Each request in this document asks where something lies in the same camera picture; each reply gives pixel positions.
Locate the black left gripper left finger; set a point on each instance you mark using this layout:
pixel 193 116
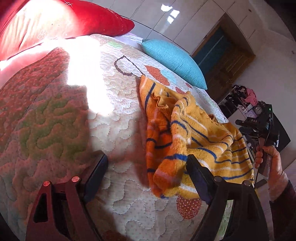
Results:
pixel 59 211

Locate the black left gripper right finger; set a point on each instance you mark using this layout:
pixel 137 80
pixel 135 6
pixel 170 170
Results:
pixel 234 211

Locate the yellow striped knit sweater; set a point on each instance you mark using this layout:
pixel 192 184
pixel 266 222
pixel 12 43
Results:
pixel 176 128

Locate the dark sleeved right forearm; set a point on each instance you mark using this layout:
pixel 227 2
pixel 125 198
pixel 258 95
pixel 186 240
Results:
pixel 283 214

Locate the pink clothes pile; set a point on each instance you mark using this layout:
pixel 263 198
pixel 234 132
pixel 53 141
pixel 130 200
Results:
pixel 251 97

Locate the right hand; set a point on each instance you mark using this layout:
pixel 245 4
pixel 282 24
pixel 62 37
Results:
pixel 278 180

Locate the black television screen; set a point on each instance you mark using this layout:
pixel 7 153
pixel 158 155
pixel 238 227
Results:
pixel 284 139

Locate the brown wooden door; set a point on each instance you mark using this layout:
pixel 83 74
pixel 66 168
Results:
pixel 221 61

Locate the patterned quilted bedspread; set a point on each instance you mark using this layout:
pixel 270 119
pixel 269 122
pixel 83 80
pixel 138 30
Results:
pixel 63 100

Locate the blue pillow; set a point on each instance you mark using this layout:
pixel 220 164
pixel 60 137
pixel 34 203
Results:
pixel 175 59

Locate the white glossy wardrobe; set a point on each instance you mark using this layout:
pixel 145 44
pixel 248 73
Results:
pixel 189 23

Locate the red pillow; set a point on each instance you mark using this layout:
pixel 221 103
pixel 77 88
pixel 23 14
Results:
pixel 25 24

